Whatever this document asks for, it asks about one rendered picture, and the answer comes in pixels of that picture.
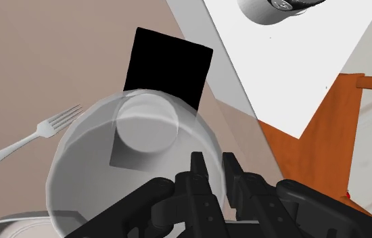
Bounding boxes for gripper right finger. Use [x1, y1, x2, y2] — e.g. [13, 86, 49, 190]
[222, 152, 372, 238]

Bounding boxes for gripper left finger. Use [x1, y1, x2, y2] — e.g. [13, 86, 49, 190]
[64, 151, 231, 238]

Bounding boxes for clear glass bowl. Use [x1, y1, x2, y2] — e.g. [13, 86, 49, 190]
[45, 89, 229, 238]

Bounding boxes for orange wooden chair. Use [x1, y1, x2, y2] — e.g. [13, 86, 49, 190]
[258, 73, 372, 220]

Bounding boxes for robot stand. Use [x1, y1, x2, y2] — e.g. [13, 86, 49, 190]
[165, 0, 372, 139]

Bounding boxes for black rectangular slab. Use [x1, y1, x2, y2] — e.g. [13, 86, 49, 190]
[109, 27, 214, 172]

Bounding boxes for white octagonal plate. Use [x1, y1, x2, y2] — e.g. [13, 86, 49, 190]
[0, 210, 74, 238]

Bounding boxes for silver fork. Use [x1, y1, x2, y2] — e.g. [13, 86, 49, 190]
[0, 104, 85, 179]

